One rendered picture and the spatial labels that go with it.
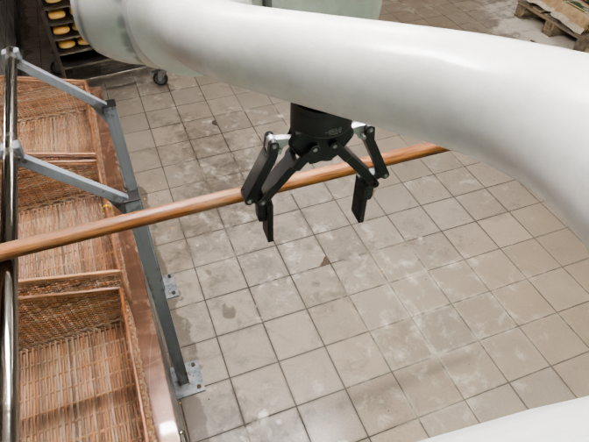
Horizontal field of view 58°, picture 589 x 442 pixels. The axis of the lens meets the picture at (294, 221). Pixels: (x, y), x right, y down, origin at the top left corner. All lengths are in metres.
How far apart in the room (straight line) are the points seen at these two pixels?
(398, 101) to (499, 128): 0.06
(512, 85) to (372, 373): 1.96
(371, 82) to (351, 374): 1.91
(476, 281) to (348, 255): 0.59
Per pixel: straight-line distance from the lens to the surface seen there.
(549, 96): 0.25
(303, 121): 0.61
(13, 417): 0.86
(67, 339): 1.65
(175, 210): 1.00
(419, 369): 2.21
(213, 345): 2.24
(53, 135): 2.44
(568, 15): 4.68
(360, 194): 0.74
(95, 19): 0.50
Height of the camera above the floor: 1.87
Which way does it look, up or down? 44 degrees down
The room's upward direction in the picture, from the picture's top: straight up
